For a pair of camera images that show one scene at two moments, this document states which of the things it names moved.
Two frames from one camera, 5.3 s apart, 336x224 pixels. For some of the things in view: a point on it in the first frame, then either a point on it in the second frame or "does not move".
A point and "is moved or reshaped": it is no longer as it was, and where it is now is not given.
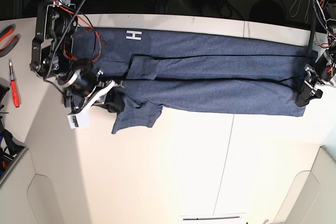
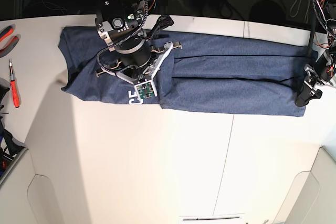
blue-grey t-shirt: (155, 71) is moved or reshaped
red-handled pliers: (6, 31) does not move
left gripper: (83, 91) → (142, 63)
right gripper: (323, 73) does not move
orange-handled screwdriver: (14, 89) does not move
